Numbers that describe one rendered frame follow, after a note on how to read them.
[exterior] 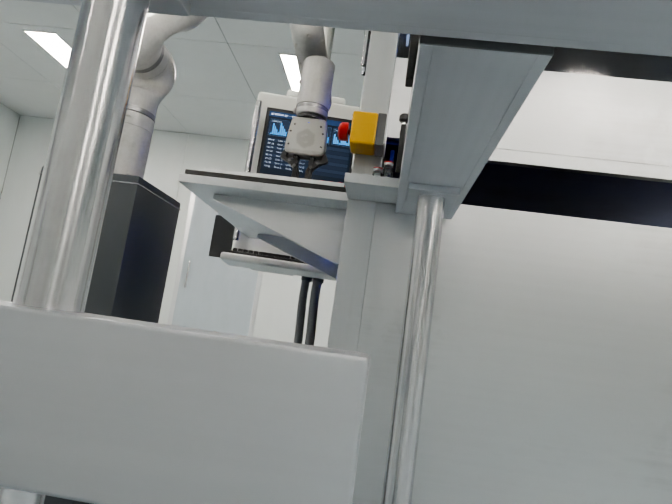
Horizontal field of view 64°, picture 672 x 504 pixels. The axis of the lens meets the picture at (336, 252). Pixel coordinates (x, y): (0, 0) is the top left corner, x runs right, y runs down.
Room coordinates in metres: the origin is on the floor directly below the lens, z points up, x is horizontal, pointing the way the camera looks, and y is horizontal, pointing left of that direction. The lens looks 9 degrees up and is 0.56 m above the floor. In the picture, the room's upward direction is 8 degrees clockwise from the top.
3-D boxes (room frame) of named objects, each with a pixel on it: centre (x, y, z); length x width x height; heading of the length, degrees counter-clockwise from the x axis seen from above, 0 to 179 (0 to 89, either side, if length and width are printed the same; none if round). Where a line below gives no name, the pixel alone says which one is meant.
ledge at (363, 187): (1.09, -0.07, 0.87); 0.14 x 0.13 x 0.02; 84
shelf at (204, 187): (1.54, 0.12, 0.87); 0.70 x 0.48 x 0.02; 174
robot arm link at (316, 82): (1.32, 0.11, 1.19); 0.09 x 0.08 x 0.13; 176
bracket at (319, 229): (1.29, 0.15, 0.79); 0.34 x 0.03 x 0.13; 84
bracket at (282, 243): (1.79, 0.10, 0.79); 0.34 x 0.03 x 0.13; 84
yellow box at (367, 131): (1.11, -0.03, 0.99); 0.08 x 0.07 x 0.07; 84
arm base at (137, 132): (1.35, 0.58, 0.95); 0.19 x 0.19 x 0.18
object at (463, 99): (0.81, -0.15, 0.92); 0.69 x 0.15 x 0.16; 174
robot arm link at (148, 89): (1.38, 0.58, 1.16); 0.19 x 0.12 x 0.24; 176
